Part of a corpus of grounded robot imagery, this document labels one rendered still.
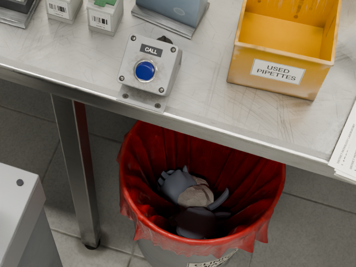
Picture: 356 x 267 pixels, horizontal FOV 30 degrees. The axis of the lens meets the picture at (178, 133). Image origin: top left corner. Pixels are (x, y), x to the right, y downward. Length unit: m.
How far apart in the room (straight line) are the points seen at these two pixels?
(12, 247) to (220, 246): 0.62
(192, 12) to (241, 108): 0.16
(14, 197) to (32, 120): 1.14
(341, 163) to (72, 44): 0.42
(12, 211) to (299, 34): 0.50
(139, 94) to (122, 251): 0.88
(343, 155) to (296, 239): 0.92
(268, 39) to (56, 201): 0.98
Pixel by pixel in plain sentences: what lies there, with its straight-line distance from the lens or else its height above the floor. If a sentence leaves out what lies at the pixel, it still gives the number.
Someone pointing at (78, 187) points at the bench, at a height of 0.42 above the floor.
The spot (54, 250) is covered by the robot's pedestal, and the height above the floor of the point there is 0.68.
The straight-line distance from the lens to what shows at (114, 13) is 0.96.
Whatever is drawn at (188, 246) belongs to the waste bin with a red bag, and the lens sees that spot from 1.34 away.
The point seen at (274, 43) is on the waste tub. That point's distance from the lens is 1.01.
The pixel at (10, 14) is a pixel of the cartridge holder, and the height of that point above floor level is 0.89.
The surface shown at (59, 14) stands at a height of 0.89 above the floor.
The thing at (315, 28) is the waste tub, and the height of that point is 0.88.
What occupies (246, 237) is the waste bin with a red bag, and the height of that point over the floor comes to 0.40.
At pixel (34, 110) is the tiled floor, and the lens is 1.96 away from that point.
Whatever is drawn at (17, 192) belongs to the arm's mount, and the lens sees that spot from 0.81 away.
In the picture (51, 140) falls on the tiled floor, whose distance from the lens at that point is 1.90.
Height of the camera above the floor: 1.69
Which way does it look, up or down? 63 degrees down
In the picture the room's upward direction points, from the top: 8 degrees clockwise
